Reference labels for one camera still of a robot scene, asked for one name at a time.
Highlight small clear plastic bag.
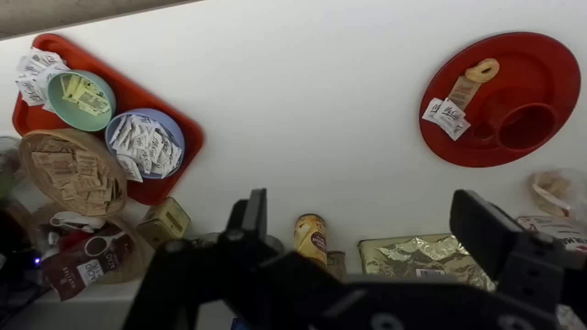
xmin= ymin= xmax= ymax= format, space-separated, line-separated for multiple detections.
xmin=528 ymin=168 xmax=587 ymax=221

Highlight white paper packet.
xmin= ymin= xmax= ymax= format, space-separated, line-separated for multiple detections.
xmin=420 ymin=96 xmax=473 ymax=142

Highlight white sugar packets pile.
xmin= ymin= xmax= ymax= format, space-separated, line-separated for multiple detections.
xmin=15 ymin=47 xmax=70 ymax=109

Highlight gold foil bag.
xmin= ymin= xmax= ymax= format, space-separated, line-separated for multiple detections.
xmin=356 ymin=232 xmax=497 ymax=293

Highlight red round plate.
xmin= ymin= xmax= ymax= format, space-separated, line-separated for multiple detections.
xmin=418 ymin=30 xmax=583 ymax=170

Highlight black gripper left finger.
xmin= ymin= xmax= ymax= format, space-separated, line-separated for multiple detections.
xmin=121 ymin=186 xmax=284 ymax=330

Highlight yellow bottle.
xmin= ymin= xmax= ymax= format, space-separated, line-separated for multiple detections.
xmin=292 ymin=210 xmax=330 ymax=267

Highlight wicker basket with brown packets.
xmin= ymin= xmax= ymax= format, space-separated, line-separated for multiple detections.
xmin=16 ymin=126 xmax=128 ymax=217

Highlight green bowl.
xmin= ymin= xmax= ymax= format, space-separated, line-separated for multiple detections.
xmin=46 ymin=69 xmax=117 ymax=133

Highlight gold tin box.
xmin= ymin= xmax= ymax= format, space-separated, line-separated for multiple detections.
xmin=134 ymin=195 xmax=192 ymax=249

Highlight red plastic tray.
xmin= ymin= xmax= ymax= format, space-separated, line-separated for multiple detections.
xmin=9 ymin=32 xmax=207 ymax=206

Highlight blue bowl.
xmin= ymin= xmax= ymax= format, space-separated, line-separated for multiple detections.
xmin=103 ymin=106 xmax=187 ymax=183

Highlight brown paper packet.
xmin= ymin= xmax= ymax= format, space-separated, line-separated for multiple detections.
xmin=444 ymin=56 xmax=502 ymax=111

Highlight red plastic cup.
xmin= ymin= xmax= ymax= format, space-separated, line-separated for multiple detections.
xmin=495 ymin=100 xmax=561 ymax=151

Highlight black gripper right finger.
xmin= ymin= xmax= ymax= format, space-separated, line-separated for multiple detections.
xmin=449 ymin=186 xmax=565 ymax=307

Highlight wicker basket with coffee packets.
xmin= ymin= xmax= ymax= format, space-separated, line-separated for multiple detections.
xmin=33 ymin=203 xmax=154 ymax=287

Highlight small brown box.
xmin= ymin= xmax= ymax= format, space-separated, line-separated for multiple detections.
xmin=326 ymin=247 xmax=348 ymax=280

